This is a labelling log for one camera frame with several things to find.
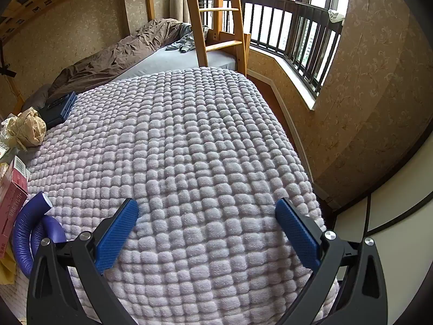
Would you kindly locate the beige curtain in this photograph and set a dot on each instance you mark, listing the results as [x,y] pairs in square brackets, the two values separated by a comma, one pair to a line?
[179,0]

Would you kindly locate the grey garment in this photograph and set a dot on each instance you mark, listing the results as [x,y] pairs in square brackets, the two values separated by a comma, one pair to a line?
[184,42]

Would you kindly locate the wooden bunk bed frame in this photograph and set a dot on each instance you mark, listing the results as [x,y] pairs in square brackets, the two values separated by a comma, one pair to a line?
[151,3]

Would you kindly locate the crumpled brown paper bag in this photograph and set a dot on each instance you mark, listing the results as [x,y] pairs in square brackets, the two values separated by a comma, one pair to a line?
[27,128]

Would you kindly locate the black tape cross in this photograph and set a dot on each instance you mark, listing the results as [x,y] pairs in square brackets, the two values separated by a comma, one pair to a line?
[6,71]

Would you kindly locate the pink box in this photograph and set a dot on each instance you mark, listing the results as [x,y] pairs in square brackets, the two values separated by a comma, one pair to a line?
[13,210]

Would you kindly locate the white cloth on railing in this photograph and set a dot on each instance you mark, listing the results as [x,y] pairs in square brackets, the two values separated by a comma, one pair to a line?
[335,16]

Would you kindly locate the white barcode box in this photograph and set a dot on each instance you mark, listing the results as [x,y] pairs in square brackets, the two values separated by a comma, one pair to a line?
[21,167]

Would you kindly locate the purple curved pillow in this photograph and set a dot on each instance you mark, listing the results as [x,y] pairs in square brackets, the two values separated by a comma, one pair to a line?
[22,237]

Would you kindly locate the dark window railing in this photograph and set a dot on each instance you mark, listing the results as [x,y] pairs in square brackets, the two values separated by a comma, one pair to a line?
[304,10]

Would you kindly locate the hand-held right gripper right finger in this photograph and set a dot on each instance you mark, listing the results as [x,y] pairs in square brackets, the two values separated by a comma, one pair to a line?
[297,233]

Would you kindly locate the brown duvet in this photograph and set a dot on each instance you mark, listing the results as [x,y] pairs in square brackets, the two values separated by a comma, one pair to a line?
[118,54]

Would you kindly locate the wooden ladder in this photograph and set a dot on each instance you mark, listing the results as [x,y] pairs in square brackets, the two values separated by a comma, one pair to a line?
[198,23]

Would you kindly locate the grey bed sheet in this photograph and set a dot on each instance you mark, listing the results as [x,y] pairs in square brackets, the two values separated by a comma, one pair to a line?
[176,61]

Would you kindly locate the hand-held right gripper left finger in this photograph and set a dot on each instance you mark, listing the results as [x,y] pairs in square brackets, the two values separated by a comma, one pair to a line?
[115,237]

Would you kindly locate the white wardrobe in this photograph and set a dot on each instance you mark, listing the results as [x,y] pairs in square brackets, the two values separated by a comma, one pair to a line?
[389,210]

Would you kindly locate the lavender quilted blanket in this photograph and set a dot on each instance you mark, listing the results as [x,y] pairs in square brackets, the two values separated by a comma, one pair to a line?
[203,142]

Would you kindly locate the dark blue box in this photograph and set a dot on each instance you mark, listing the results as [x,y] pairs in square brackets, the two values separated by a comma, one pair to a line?
[61,113]

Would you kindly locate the yellow plastic bag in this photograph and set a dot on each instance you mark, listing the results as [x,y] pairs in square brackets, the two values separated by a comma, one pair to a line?
[6,270]

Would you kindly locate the grey pillow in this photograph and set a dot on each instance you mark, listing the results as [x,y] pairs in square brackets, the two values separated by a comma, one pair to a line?
[35,100]

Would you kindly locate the clear plastic bag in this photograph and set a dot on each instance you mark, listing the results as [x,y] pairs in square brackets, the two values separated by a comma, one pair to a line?
[6,135]

